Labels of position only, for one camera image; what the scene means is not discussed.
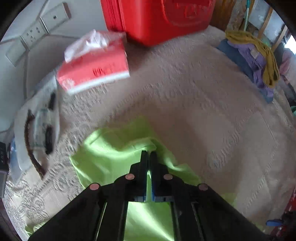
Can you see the blue plastic sleeve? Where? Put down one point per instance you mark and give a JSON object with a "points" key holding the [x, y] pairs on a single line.
{"points": [[13, 162]]}

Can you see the black coffee cup gift box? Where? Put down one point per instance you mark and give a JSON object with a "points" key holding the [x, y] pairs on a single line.
{"points": [[4, 168]]}

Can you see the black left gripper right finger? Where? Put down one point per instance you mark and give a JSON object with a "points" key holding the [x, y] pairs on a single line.
{"points": [[166, 187]]}

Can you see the red tissue pack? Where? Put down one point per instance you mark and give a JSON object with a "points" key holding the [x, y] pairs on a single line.
{"points": [[94, 59]]}

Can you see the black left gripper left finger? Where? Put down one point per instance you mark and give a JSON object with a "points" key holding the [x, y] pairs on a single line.
{"points": [[133, 185]]}

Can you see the white wall socket panel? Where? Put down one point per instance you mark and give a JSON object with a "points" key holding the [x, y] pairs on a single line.
{"points": [[40, 28]]}

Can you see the teal cloth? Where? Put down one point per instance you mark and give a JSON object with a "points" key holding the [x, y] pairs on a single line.
{"points": [[293, 108]]}

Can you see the red storage bag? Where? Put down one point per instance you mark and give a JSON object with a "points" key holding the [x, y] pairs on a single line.
{"points": [[152, 22]]}

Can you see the light green t-shirt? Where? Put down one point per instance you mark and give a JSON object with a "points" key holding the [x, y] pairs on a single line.
{"points": [[108, 153]]}

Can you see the blue garment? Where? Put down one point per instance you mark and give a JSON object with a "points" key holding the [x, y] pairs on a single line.
{"points": [[233, 54]]}

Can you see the black marker pen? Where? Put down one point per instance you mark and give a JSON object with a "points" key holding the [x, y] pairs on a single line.
{"points": [[49, 140]]}

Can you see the white lace tablecloth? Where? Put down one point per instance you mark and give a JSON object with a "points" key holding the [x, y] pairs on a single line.
{"points": [[201, 107]]}

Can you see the mustard yellow garment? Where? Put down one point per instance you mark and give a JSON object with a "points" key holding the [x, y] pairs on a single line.
{"points": [[271, 73]]}

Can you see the purple garment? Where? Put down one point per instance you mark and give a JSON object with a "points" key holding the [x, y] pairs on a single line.
{"points": [[257, 63]]}

